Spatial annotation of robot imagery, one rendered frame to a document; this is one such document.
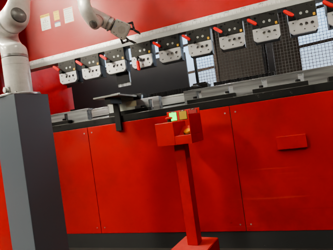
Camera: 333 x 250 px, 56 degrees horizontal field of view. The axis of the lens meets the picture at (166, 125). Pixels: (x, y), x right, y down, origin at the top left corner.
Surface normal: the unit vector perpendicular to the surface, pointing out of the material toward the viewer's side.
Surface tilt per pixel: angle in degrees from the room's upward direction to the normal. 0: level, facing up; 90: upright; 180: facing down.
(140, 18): 90
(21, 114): 90
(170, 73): 90
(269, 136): 90
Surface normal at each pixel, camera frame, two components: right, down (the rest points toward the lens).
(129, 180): -0.34, 0.04
